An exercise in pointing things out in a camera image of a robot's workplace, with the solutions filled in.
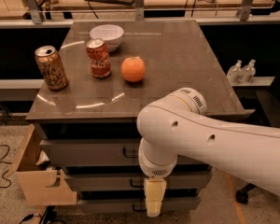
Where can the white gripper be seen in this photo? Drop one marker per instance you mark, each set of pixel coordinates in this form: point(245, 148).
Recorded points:
point(157, 167)

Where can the grey top drawer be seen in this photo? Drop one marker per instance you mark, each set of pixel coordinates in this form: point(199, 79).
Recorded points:
point(91, 152)

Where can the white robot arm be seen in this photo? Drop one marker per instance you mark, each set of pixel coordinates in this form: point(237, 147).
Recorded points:
point(177, 125)

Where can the grey middle drawer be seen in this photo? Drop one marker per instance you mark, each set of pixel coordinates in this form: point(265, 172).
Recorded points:
point(133, 181)

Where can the grey drawer cabinet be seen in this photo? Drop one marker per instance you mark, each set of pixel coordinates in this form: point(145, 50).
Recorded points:
point(176, 55)

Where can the wooden side box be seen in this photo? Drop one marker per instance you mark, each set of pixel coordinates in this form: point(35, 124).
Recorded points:
point(41, 184)

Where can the orange fruit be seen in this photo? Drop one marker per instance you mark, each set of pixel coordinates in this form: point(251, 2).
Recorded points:
point(133, 69)

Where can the black office chair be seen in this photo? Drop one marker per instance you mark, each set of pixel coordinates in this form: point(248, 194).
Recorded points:
point(267, 111)

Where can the red cola can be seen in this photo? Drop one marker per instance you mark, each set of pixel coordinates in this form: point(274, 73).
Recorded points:
point(98, 56)

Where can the right clear sanitizer bottle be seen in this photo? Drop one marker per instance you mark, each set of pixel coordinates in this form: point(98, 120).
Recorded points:
point(248, 72)

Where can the white bowl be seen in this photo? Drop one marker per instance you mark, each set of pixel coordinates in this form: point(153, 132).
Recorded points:
point(110, 33)

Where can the gold soda can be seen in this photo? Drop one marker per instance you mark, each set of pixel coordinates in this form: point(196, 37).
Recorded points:
point(51, 67)

